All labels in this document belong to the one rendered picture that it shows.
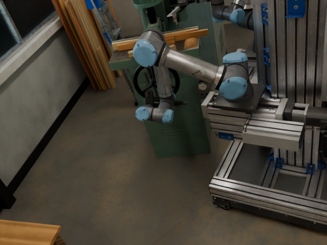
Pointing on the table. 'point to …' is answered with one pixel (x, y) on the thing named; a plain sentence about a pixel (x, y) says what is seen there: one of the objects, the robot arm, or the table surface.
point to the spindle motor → (145, 3)
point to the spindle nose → (151, 15)
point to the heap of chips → (190, 43)
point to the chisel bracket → (156, 24)
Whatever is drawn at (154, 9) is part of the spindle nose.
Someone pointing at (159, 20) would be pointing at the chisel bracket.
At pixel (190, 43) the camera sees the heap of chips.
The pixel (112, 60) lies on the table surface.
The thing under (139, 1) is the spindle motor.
